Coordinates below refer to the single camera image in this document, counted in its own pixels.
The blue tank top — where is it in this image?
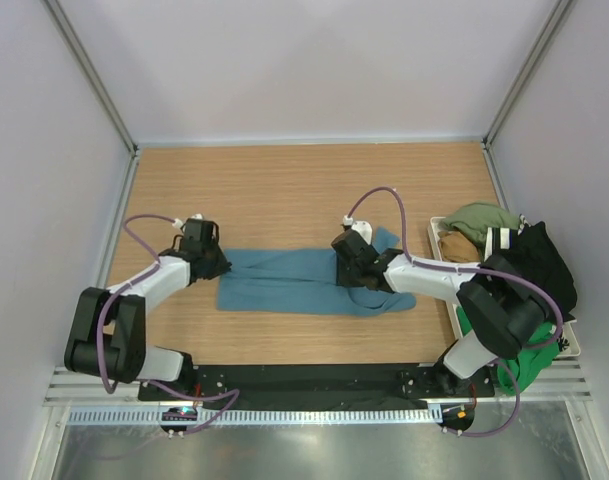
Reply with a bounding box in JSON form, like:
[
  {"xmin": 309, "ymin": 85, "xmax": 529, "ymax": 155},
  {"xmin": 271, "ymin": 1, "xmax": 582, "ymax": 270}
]
[{"xmin": 216, "ymin": 248, "xmax": 416, "ymax": 317}]

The tan garment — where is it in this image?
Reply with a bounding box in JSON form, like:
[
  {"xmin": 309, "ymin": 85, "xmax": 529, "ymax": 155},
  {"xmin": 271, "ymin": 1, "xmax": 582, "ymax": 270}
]
[{"xmin": 438, "ymin": 231, "xmax": 480, "ymax": 263}]

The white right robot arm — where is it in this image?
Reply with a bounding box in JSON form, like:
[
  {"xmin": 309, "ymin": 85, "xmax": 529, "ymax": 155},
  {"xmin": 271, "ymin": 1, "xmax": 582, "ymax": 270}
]
[{"xmin": 331, "ymin": 228, "xmax": 563, "ymax": 396}]

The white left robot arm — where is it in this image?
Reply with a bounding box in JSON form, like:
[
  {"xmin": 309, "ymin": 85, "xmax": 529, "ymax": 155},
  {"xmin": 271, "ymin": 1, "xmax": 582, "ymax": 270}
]
[{"xmin": 64, "ymin": 214, "xmax": 231, "ymax": 400}]

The olive green garment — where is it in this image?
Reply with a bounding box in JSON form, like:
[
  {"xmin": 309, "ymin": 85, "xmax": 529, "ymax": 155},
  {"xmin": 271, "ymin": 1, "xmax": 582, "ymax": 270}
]
[{"xmin": 440, "ymin": 202, "xmax": 520, "ymax": 247}]

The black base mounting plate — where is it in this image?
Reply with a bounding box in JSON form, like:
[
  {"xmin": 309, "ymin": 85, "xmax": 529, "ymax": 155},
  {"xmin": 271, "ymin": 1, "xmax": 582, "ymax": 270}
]
[{"xmin": 138, "ymin": 363, "xmax": 495, "ymax": 412}]

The black garment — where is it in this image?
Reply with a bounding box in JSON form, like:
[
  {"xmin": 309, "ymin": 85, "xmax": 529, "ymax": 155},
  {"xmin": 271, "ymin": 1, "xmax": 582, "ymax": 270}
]
[{"xmin": 484, "ymin": 221, "xmax": 578, "ymax": 322}]

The white laundry tray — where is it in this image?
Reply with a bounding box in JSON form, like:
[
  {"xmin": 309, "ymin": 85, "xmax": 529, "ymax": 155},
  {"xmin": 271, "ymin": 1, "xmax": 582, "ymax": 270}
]
[{"xmin": 427, "ymin": 217, "xmax": 581, "ymax": 359}]

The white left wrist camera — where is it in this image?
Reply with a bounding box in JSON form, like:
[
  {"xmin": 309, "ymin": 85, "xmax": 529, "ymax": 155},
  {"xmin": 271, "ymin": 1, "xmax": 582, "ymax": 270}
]
[{"xmin": 172, "ymin": 213, "xmax": 204, "ymax": 228}]

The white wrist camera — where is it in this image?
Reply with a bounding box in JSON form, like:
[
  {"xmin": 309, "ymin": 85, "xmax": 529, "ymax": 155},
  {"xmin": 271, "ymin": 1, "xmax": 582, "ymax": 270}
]
[
  {"xmin": 342, "ymin": 215, "xmax": 373, "ymax": 244},
  {"xmin": 172, "ymin": 213, "xmax": 204, "ymax": 228}
]

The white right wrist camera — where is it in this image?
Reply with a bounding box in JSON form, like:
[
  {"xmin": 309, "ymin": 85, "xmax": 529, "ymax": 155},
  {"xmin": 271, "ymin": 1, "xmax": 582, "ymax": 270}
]
[{"xmin": 342, "ymin": 215, "xmax": 373, "ymax": 244}]

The white slotted cable duct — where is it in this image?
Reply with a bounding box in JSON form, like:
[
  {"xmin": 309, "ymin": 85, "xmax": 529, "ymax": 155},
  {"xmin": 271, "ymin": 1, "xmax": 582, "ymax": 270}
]
[{"xmin": 67, "ymin": 405, "xmax": 442, "ymax": 427}]

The left aluminium frame post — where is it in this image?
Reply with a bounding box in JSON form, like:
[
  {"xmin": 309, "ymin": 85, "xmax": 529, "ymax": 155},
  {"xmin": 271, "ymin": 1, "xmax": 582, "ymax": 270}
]
[{"xmin": 41, "ymin": 0, "xmax": 137, "ymax": 156}]

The aluminium frame post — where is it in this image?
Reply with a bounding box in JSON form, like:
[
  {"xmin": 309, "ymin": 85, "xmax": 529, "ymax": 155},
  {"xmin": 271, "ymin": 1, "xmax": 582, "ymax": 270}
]
[
  {"xmin": 41, "ymin": 0, "xmax": 137, "ymax": 156},
  {"xmin": 482, "ymin": 0, "xmax": 576, "ymax": 150}
]

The right aluminium frame post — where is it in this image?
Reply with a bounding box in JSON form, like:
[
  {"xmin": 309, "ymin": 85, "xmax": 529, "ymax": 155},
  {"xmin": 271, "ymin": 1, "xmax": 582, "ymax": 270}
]
[{"xmin": 482, "ymin": 0, "xmax": 576, "ymax": 150}]

